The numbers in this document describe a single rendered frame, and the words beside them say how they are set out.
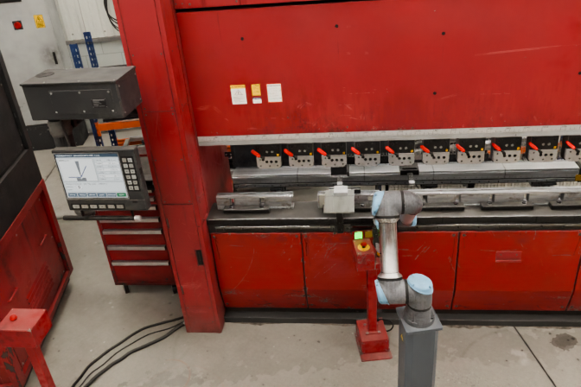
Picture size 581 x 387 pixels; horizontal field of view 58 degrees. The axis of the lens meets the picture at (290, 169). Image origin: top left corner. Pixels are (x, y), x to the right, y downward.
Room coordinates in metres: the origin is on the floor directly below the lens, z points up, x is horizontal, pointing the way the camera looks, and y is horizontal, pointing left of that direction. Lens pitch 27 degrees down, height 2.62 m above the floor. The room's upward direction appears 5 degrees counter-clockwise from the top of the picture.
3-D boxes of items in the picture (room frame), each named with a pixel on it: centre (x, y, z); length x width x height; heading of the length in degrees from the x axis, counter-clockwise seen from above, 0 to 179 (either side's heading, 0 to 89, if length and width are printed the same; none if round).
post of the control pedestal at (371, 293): (2.54, -0.44, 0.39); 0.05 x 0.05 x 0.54; 2
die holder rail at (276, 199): (2.95, 0.25, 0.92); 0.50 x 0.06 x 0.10; 82
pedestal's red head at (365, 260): (2.54, -0.44, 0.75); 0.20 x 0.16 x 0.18; 92
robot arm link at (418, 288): (1.93, -0.55, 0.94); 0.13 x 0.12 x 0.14; 84
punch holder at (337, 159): (2.87, -0.27, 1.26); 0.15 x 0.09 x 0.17; 82
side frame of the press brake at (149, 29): (3.18, 0.64, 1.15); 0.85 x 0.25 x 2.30; 172
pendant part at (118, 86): (2.57, 1.01, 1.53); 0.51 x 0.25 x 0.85; 80
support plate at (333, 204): (2.72, -0.28, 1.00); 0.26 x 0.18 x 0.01; 172
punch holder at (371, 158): (2.84, -0.47, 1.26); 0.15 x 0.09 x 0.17; 82
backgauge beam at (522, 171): (3.12, -0.74, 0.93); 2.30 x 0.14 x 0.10; 82
